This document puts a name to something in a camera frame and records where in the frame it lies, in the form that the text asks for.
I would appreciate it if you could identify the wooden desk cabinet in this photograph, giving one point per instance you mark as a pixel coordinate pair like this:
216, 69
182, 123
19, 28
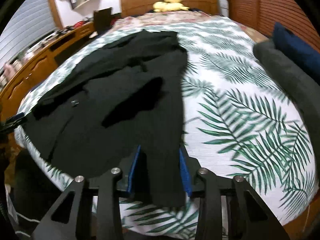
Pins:
37, 69

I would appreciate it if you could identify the grey folded garment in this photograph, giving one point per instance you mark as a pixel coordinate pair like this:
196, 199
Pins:
300, 87

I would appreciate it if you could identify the dark wooden chair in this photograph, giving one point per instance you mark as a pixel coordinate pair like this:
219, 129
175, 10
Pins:
102, 20

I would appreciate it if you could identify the floral quilt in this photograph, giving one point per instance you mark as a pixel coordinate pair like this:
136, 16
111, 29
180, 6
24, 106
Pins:
161, 18

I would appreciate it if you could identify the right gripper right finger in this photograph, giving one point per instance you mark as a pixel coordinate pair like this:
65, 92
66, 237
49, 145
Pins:
184, 173

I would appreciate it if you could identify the yellow plush toy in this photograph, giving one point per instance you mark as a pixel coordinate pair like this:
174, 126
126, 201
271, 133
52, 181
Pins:
169, 5

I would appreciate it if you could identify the wooden louvered wardrobe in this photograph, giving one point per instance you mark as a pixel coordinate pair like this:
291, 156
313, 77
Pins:
261, 15

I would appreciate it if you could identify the blue folded garment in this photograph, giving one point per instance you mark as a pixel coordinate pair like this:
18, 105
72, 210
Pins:
301, 53

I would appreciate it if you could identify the green leaf print bedsheet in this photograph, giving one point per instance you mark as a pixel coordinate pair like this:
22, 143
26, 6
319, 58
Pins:
237, 120

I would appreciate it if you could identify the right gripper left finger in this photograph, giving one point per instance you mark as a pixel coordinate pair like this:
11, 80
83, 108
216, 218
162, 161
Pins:
131, 175

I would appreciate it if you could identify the black coat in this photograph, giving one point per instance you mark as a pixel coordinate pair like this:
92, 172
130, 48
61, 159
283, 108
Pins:
124, 94

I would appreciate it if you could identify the grey window blind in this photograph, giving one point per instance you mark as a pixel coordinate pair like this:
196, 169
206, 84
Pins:
30, 22

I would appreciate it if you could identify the pink bottle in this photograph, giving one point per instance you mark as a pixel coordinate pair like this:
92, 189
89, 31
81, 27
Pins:
9, 71

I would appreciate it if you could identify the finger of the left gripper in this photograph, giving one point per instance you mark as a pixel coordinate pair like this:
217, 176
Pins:
12, 123

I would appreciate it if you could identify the red basket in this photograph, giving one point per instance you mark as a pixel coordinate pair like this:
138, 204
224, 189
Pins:
79, 24

